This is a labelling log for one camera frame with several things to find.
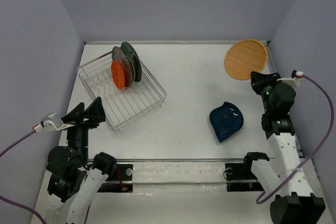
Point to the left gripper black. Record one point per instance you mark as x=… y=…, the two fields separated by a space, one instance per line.
x=95 y=110

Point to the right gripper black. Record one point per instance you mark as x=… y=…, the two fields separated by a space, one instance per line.
x=258 y=80

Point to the woven bamboo plate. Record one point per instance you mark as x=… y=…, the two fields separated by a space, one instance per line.
x=244 y=57

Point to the orange plate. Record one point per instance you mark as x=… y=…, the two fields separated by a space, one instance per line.
x=118 y=74

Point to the dark blue leaf dish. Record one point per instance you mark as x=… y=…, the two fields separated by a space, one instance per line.
x=226 y=120

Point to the grey deer plate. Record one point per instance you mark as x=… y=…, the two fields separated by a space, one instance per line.
x=118 y=54

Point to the cream patterned small plate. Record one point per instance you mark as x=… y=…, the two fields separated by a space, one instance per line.
x=133 y=69

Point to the teal glazed plate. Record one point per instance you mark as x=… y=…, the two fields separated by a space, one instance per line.
x=132 y=54

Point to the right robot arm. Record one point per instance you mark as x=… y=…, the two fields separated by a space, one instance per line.
x=292 y=198

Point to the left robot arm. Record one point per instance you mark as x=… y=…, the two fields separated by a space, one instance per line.
x=73 y=180

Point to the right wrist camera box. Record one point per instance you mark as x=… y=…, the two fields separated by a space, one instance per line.
x=294 y=80

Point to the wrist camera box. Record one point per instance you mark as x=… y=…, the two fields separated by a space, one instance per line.
x=294 y=80
x=49 y=123

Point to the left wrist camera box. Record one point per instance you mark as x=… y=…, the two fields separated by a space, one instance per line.
x=49 y=123

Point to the wire dish rack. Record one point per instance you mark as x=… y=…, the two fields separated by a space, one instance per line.
x=125 y=107

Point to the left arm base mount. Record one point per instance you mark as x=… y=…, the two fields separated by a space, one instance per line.
x=120 y=181

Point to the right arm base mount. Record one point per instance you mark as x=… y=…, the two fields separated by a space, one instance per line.
x=239 y=180

